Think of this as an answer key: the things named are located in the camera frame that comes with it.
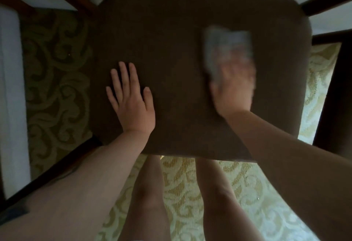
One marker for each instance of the person's right hand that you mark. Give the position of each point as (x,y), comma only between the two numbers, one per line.
(233,92)

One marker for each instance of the person's left hand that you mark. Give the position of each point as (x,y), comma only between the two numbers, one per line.
(133,111)

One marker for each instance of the person's left little finger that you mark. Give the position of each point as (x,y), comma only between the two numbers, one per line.
(112,97)

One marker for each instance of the person's left thumb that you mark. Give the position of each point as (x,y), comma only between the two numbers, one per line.
(149,100)

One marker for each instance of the person's right fingers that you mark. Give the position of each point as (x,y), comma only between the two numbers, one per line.
(236,69)

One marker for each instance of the person's left middle finger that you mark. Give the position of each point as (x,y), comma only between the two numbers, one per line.
(125,77)

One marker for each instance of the grey cleaning cloth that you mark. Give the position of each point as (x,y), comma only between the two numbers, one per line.
(225,43)

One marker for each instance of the person's right forearm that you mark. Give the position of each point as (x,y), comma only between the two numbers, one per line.
(297,172)

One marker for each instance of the person's left forearm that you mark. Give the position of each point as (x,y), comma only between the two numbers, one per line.
(82,188)

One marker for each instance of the brown upholstered chair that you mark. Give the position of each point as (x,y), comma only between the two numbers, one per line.
(176,43)

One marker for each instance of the person's left leg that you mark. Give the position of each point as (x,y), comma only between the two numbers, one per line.
(147,202)

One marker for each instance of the person's leg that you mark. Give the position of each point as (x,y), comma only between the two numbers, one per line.
(147,202)
(222,202)

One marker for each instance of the person's right leg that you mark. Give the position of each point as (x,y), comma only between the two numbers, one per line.
(222,202)

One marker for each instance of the dark wooden rail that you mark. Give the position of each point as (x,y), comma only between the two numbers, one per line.
(41,174)

